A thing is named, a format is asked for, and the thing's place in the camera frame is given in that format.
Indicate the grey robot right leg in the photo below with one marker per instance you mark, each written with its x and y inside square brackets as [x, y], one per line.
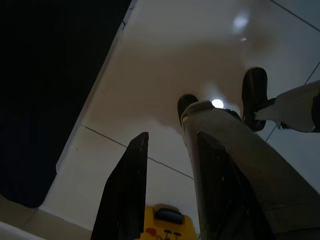
[295, 110]

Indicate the black robot foot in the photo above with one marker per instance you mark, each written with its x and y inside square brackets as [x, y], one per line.
[186, 102]
[255, 87]

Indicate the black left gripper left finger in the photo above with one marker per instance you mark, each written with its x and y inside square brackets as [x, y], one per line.
[125, 200]

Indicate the black robot right foot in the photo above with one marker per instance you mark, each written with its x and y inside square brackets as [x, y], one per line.
[255, 87]

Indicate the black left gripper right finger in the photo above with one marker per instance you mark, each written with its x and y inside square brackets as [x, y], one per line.
[217, 200]

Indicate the steel fridge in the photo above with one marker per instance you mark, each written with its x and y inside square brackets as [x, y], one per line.
[37, 100]

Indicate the black robot left foot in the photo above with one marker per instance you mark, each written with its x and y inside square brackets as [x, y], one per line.
[186, 102]

